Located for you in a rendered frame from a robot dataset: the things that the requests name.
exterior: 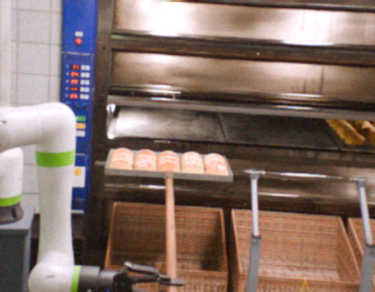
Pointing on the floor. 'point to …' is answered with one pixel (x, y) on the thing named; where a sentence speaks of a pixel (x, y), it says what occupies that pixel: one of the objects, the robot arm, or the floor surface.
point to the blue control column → (84, 12)
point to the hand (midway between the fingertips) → (170, 288)
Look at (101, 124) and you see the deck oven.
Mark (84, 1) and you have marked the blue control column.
